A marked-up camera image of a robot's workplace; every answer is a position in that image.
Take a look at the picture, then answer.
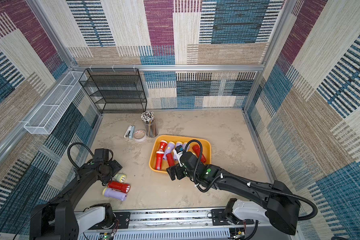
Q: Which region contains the green flashlight yellow head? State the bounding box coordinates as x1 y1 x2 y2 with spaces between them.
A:
113 173 126 183

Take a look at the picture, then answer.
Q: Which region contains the purple flashlight yellow head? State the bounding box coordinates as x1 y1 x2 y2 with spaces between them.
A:
163 142 175 160

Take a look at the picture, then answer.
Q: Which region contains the red flashlight white flower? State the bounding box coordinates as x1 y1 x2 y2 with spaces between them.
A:
158 140 168 152

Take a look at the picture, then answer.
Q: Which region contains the yellow plastic storage tray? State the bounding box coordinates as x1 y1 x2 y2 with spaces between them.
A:
149 135 212 174

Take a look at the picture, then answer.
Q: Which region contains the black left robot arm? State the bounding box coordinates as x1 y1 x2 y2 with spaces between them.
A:
26 143 122 240

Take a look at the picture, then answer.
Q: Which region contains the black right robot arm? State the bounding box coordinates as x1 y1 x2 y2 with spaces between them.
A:
167 139 318 235

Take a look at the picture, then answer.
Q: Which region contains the grey white stapler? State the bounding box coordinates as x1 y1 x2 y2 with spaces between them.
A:
124 125 135 139

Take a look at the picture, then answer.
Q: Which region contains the beige tape roll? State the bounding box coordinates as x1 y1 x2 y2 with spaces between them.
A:
133 129 147 143

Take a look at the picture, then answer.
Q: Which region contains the mesh cup of pencils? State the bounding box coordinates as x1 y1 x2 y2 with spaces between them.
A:
141 111 158 138

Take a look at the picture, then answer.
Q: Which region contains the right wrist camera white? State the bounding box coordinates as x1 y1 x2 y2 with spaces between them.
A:
174 146 184 161

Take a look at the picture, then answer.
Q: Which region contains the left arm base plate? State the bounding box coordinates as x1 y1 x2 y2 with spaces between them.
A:
89 212 131 230

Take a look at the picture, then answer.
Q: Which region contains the aluminium front rail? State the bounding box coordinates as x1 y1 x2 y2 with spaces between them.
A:
41 205 295 232

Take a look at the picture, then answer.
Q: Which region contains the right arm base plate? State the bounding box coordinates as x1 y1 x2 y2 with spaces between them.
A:
207 209 255 226

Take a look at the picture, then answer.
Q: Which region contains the black wire mesh shelf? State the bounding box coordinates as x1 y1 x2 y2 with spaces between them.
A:
79 68 147 114

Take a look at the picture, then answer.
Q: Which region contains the white wire mesh basket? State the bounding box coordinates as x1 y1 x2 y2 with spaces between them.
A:
24 71 83 135

